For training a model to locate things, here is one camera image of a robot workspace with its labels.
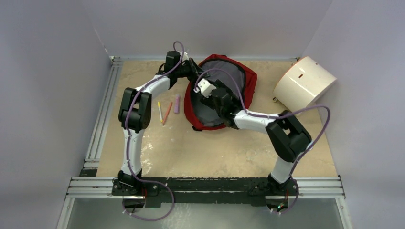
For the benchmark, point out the pink highlighter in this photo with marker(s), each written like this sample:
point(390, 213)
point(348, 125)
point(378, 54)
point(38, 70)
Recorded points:
point(177, 104)

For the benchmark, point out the cream round lunch box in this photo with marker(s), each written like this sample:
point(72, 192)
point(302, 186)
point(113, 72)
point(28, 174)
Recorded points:
point(303, 84)

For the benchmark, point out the yellow pen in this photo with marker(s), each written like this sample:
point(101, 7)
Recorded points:
point(160, 112)

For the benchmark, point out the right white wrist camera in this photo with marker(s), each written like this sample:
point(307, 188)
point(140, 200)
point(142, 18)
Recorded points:
point(205, 88)

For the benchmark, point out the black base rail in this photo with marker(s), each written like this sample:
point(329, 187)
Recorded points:
point(255, 191)

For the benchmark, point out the aluminium frame rails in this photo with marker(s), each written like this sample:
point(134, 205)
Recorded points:
point(175, 150)

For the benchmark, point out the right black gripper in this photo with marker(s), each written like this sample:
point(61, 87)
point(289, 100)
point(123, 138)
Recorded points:
point(207, 100)

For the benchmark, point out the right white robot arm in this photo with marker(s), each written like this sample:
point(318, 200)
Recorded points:
point(287, 135)

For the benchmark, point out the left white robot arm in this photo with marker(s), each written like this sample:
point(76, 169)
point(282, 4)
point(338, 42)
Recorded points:
point(135, 115)

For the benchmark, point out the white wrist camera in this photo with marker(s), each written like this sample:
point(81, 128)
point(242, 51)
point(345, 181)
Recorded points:
point(184, 56)
point(205, 88)

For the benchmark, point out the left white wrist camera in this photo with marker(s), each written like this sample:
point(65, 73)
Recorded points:
point(184, 56)

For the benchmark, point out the orange pencil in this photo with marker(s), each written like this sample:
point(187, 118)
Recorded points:
point(167, 113)

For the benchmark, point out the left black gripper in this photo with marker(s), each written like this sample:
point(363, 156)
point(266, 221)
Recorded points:
point(194, 70)

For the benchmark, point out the red backpack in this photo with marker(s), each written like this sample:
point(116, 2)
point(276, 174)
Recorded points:
point(238, 77)

